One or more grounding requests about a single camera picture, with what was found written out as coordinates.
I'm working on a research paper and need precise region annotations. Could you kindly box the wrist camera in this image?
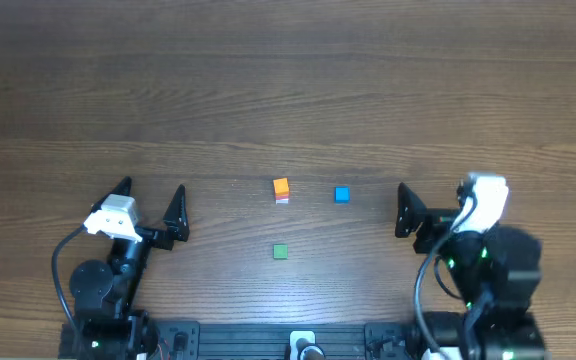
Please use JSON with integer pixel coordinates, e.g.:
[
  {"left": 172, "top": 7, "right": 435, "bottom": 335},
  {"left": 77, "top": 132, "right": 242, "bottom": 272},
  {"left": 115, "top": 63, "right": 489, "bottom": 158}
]
[
  {"left": 455, "top": 172, "right": 510, "bottom": 235},
  {"left": 82, "top": 193, "right": 143, "bottom": 244}
]

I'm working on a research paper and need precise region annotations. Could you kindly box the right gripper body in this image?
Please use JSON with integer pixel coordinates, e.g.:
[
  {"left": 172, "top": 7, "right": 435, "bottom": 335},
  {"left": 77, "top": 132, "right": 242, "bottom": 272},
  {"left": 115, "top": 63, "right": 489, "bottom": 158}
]
[{"left": 412, "top": 207, "right": 462, "bottom": 255}]

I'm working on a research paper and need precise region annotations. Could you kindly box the mounting rail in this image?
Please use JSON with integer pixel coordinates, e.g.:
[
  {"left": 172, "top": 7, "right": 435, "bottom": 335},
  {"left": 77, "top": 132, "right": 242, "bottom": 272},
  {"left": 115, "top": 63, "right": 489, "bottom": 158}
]
[{"left": 59, "top": 320, "right": 419, "bottom": 360}]

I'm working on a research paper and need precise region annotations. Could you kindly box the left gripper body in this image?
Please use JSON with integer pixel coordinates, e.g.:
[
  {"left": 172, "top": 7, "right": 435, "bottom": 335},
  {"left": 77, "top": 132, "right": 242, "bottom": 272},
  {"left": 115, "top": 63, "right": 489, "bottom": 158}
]
[{"left": 135, "top": 226, "right": 176, "bottom": 252}]

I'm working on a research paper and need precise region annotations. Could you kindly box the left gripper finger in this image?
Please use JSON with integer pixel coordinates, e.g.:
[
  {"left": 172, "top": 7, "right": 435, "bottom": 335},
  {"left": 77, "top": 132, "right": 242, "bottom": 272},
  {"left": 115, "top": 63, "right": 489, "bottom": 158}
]
[
  {"left": 162, "top": 184, "right": 191, "bottom": 244},
  {"left": 91, "top": 176, "right": 134, "bottom": 214}
]

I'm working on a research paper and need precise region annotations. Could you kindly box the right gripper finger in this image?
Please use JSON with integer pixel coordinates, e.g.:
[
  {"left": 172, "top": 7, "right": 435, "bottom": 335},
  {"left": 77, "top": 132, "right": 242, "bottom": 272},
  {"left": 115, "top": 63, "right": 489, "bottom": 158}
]
[{"left": 394, "top": 182, "right": 428, "bottom": 239}]

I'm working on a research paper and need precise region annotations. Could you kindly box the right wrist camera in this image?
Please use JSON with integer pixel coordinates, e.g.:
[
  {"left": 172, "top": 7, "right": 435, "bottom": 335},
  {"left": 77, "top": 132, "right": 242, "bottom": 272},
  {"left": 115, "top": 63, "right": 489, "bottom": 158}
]
[{"left": 455, "top": 172, "right": 510, "bottom": 235}]

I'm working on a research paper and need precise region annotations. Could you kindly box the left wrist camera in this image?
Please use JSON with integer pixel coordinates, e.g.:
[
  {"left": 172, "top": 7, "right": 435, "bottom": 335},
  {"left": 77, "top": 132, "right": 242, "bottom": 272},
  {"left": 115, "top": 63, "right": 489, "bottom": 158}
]
[{"left": 82, "top": 193, "right": 143, "bottom": 244}]

